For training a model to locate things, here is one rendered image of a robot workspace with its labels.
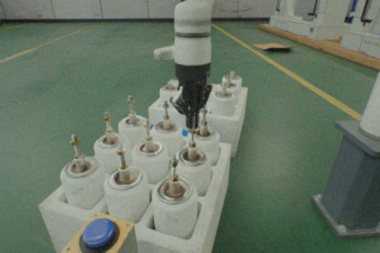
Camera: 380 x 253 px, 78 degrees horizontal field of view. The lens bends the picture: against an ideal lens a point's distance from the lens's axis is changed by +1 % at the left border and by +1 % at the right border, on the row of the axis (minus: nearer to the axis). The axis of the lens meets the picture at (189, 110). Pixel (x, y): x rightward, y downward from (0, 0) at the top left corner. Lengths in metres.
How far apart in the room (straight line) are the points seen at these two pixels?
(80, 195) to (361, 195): 0.70
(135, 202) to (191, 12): 0.40
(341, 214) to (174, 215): 0.51
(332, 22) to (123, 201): 3.60
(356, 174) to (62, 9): 7.06
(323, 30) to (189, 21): 3.41
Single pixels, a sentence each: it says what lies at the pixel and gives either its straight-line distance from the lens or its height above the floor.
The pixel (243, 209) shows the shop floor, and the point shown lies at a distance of 0.83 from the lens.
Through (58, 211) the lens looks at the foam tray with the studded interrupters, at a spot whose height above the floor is 0.18.
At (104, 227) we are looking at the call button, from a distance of 0.38.
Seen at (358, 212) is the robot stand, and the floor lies 0.09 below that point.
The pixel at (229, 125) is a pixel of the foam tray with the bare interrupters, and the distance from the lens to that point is 0.94.
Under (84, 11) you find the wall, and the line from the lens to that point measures 7.09.
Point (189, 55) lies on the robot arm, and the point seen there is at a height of 0.52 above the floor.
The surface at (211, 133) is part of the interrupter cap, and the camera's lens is 0.69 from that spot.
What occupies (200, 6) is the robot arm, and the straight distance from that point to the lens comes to 0.45.
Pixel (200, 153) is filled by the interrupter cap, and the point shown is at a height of 0.25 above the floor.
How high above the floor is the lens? 0.62
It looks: 26 degrees down
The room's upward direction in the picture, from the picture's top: straight up
